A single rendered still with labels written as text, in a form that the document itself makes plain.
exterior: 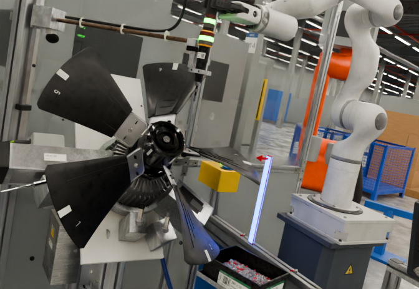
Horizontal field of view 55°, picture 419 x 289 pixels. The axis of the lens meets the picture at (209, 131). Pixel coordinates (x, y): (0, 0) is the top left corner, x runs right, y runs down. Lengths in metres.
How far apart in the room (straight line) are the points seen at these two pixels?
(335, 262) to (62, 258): 0.97
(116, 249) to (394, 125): 8.32
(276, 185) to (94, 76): 1.59
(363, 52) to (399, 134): 7.58
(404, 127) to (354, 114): 7.57
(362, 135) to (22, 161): 1.15
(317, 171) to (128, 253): 3.99
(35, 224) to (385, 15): 1.63
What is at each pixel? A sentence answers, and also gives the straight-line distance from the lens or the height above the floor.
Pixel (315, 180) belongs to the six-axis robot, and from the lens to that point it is 5.11.
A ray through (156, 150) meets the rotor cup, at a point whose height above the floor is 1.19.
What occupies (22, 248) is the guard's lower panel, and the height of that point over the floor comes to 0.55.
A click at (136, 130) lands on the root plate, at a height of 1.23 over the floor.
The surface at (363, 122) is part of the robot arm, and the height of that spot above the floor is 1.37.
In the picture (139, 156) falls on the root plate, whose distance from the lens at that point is 1.15.
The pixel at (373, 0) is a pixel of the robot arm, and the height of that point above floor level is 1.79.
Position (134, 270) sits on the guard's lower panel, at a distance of 2.22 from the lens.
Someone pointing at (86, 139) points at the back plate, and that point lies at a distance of 1.40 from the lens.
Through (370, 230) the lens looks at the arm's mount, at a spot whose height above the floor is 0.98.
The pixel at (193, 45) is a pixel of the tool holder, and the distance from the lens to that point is 1.24.
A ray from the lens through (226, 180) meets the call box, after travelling 1.65.
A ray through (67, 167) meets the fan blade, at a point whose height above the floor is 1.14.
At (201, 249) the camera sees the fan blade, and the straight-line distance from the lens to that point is 1.13.
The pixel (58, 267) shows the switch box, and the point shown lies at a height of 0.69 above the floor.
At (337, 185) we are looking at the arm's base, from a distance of 1.66.
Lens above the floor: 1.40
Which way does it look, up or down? 7 degrees down
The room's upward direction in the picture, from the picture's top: 11 degrees clockwise
